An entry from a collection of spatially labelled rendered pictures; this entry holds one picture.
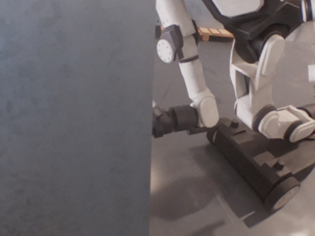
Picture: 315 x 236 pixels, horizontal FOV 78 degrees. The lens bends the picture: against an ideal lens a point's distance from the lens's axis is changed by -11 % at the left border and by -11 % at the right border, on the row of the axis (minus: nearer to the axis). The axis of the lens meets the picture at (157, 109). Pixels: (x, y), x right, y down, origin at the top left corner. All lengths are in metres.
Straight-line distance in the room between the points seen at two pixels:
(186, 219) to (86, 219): 0.86
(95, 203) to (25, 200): 0.07
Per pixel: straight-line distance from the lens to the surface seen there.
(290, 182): 1.14
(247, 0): 0.64
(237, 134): 1.29
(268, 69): 0.80
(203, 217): 1.12
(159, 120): 0.68
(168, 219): 1.09
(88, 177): 0.21
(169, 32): 0.66
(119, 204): 0.26
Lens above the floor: 0.95
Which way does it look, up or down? 33 degrees down
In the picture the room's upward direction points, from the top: 3 degrees clockwise
